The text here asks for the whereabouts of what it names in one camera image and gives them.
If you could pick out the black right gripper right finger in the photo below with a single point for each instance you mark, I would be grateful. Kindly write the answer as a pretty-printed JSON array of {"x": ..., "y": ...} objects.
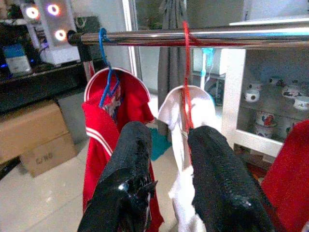
[{"x": 217, "y": 174}]

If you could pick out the white collared shirt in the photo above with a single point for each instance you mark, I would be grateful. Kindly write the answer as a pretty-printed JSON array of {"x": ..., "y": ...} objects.
[{"x": 205, "y": 108}]

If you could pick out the chrome clothes rack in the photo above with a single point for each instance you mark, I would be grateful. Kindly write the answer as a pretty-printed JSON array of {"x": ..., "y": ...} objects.
[{"x": 144, "y": 37}]

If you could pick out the printed cardboard box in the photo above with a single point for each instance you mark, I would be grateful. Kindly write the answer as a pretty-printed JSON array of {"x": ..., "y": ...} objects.
[{"x": 50, "y": 159}]

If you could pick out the black desk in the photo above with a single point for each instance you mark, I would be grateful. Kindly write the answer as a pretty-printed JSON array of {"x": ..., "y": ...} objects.
[{"x": 36, "y": 87}]

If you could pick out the teal floor mat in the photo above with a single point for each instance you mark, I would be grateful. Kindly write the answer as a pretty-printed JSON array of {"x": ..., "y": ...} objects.
[{"x": 158, "y": 145}]

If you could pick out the painted white ceramic jar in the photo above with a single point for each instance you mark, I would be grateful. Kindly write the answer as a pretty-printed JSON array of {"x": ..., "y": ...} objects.
[
  {"x": 263, "y": 131},
  {"x": 265, "y": 119}
]

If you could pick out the painted white ceramic bowl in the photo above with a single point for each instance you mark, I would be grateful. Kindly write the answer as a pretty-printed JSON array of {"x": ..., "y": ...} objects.
[
  {"x": 290, "y": 91},
  {"x": 301, "y": 103}
]

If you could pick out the white computer case glowing fans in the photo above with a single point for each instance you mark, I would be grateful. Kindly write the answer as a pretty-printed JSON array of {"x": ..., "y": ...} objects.
[{"x": 62, "y": 53}]

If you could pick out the white glass door cabinet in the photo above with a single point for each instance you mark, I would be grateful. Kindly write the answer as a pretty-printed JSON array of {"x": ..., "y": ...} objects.
[{"x": 231, "y": 96}]

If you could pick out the red shirt white stripes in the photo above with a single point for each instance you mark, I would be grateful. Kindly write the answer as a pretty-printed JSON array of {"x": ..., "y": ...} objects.
[{"x": 101, "y": 135}]

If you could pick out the red fabric garment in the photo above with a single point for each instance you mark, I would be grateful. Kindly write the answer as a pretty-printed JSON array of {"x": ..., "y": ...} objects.
[{"x": 289, "y": 169}]

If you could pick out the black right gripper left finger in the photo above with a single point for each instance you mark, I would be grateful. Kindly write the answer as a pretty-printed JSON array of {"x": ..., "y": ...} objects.
[{"x": 128, "y": 157}]

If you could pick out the white and blue box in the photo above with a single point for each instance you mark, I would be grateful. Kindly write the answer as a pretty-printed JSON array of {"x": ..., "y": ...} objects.
[{"x": 15, "y": 59}]

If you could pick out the white door frame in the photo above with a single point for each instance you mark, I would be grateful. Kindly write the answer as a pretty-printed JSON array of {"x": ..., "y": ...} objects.
[{"x": 131, "y": 36}]

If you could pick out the plain cardboard box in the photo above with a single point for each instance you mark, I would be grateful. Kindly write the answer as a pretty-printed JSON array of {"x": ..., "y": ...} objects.
[{"x": 31, "y": 130}]

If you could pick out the grey curtain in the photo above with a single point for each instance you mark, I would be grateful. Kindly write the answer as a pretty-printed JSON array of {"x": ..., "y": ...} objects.
[{"x": 169, "y": 72}]

